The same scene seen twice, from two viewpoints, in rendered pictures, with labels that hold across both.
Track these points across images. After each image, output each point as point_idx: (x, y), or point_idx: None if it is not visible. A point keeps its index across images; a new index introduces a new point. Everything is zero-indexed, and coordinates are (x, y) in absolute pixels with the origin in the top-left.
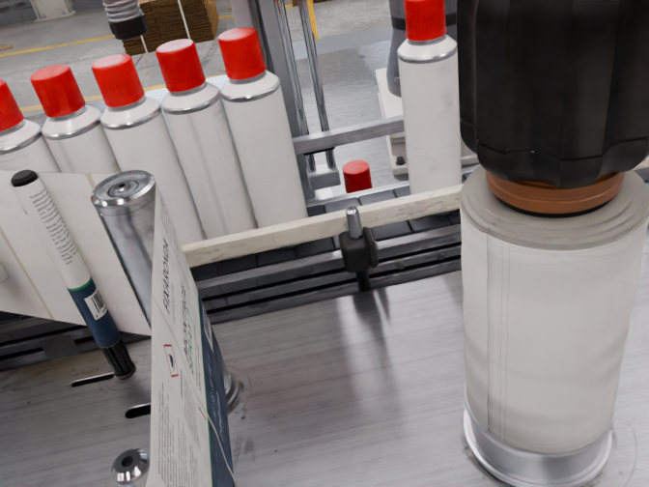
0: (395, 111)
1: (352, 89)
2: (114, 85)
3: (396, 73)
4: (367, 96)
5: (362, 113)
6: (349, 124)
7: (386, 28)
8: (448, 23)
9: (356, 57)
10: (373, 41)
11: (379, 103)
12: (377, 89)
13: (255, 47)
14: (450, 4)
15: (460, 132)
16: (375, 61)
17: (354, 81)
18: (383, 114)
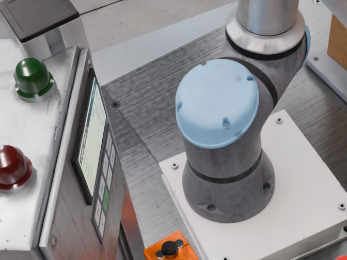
0: (210, 244)
1: (129, 163)
2: None
3: (200, 204)
4: (149, 174)
5: (156, 204)
6: (151, 222)
7: (119, 48)
8: (245, 176)
9: (111, 105)
10: (115, 72)
11: (165, 187)
12: (154, 162)
13: None
14: (246, 165)
15: (269, 259)
16: (132, 112)
17: (127, 149)
18: (180, 211)
